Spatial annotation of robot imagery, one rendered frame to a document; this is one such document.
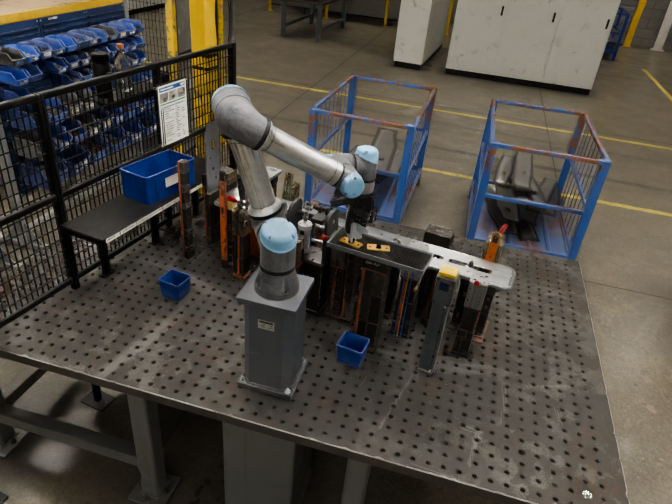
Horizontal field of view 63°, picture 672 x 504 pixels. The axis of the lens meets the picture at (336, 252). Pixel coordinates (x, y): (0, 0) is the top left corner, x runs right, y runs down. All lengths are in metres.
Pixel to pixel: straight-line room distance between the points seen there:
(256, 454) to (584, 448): 1.18
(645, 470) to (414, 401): 1.51
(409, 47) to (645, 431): 7.84
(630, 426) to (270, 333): 2.20
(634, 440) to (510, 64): 7.59
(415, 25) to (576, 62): 2.67
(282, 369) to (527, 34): 8.58
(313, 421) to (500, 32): 8.60
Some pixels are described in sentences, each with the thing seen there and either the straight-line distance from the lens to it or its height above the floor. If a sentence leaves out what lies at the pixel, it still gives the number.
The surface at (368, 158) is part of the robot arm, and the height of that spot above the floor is 1.51.
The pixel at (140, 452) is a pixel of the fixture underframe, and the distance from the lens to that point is 2.46.
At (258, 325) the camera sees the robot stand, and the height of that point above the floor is 1.00.
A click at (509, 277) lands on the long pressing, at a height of 1.00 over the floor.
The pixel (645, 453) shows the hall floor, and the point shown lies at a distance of 3.34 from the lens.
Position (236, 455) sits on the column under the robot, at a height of 0.37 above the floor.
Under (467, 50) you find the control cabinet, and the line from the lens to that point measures 9.99.
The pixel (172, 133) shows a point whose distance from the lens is 2.85.
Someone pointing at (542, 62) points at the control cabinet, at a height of 0.41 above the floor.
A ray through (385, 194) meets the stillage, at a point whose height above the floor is 0.16.
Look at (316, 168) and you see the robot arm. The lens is 1.63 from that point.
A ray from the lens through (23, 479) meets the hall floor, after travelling 2.88.
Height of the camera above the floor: 2.18
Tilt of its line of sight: 32 degrees down
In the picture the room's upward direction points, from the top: 6 degrees clockwise
